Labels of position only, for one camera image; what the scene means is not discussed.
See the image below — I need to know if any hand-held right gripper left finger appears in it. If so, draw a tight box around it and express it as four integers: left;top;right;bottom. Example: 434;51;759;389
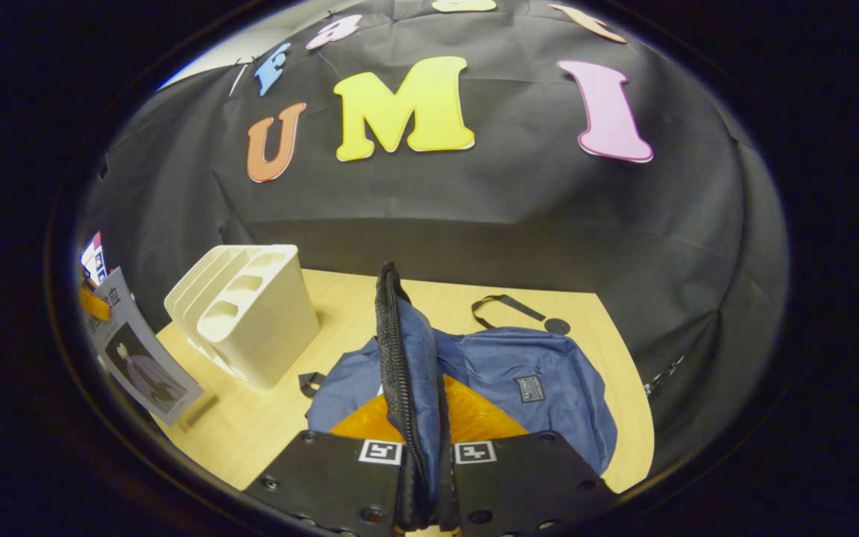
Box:
243;386;408;537

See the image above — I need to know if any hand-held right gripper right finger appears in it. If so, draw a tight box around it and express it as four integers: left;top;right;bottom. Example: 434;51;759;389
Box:
441;377;613;537

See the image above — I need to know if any blue-grey book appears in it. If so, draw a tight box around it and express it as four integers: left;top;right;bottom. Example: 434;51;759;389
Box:
85;266;205;427

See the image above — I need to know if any blue schoolbag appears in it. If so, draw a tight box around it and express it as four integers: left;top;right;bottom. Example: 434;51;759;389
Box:
298;261;619;534

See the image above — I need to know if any white plastic bookshelf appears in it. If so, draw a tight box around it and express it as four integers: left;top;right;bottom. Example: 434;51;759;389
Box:
163;244;321;391

